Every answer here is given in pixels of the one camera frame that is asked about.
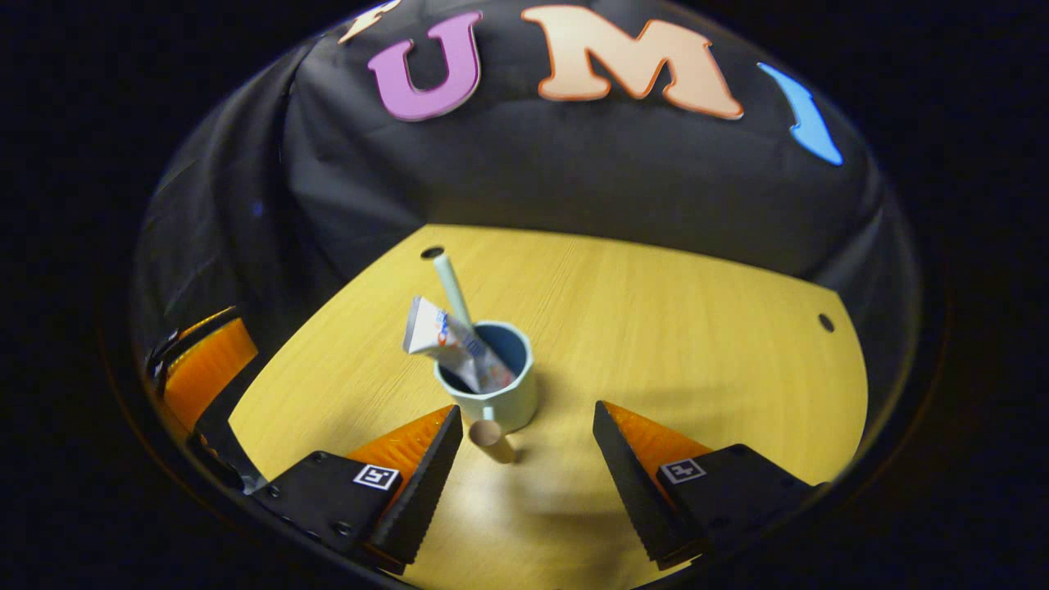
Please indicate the white toothbrush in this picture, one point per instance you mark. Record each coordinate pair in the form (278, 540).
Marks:
(452, 287)

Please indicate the wooden desktop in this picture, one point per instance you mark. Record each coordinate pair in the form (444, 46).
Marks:
(672, 344)

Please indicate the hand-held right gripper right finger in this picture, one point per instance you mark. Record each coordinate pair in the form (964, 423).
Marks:
(627, 487)

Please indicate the black backdrop cloth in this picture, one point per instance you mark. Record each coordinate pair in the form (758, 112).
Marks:
(574, 164)

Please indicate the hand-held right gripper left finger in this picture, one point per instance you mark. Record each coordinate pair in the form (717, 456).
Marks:
(430, 483)

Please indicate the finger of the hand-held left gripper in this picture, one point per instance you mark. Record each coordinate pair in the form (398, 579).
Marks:
(205, 369)

